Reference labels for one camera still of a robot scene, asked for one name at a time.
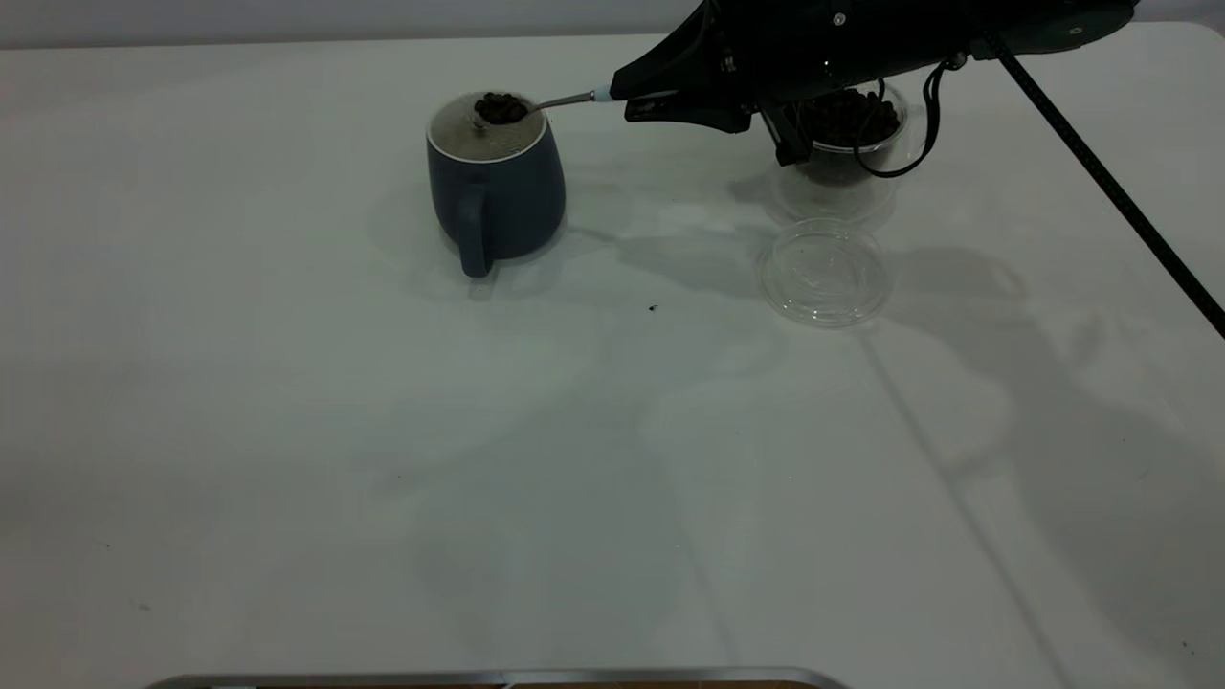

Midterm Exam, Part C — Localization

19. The dark grey-blue ceramic mug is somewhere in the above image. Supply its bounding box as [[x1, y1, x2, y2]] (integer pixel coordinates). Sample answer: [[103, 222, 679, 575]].
[[426, 91, 568, 280]]

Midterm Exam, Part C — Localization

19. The clear double-wall glass cup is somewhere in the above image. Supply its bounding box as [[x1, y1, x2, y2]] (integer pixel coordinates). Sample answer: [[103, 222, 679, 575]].
[[766, 81, 912, 228]]

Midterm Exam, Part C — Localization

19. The thin black looped cable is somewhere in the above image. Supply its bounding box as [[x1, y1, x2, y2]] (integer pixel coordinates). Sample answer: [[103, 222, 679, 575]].
[[855, 56, 946, 180]]

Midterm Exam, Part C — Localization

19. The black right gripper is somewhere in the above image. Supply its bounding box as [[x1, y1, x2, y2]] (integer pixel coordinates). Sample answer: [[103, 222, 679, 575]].
[[611, 0, 972, 166]]

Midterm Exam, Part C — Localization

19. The spoonful of coffee beans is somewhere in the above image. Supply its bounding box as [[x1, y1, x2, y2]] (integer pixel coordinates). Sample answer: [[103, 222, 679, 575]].
[[476, 92, 529, 125]]

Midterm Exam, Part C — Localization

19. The clear round glass lid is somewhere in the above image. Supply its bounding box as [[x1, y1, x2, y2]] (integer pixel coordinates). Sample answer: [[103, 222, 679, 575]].
[[757, 217, 894, 329]]

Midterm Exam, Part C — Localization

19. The silver metal frame bar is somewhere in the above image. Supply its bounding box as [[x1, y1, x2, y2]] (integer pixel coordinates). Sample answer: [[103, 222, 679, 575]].
[[144, 667, 850, 689]]

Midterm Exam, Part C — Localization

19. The metal spoon light-blue handle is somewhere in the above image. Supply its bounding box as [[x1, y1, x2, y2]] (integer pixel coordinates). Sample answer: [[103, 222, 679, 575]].
[[472, 86, 676, 128]]

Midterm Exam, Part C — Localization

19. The coffee beans pile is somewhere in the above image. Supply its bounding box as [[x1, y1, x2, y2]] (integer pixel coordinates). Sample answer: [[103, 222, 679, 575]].
[[799, 89, 902, 183]]

